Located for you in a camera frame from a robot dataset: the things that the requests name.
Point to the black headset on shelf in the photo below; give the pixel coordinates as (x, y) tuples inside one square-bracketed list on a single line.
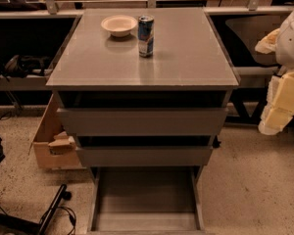
[(23, 65)]

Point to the grey bottom drawer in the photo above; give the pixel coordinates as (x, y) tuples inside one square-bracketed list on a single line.
[(145, 201)]

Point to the cardboard box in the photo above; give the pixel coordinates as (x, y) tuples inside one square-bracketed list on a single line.
[(52, 146)]

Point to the white bowl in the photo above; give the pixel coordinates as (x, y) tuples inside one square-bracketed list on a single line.
[(119, 25)]

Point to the grey top drawer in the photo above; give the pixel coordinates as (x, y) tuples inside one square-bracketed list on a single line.
[(142, 122)]

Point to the grey drawer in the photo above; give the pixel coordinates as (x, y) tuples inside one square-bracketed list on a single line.
[(144, 150), (142, 122), (145, 201)]

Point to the blue drink can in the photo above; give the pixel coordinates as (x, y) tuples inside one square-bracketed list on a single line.
[(145, 35)]

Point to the grey drawer cabinet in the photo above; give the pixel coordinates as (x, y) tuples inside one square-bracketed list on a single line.
[(187, 70)]

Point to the grey middle drawer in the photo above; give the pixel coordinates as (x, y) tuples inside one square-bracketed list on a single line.
[(144, 150)]

